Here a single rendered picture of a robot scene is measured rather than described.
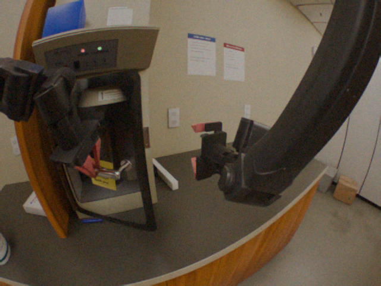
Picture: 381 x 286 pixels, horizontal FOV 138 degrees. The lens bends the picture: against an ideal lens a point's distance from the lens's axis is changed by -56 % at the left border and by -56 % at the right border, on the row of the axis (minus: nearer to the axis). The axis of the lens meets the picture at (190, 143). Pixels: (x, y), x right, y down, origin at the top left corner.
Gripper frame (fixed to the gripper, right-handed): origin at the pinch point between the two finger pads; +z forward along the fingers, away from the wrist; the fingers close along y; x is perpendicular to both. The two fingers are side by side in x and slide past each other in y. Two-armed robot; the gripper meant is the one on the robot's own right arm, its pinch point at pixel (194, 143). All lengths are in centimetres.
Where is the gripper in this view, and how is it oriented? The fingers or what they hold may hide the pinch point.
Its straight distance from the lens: 45.3
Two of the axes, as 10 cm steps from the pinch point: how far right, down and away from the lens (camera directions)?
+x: -8.8, 1.6, -4.5
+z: -4.8, -3.1, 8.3
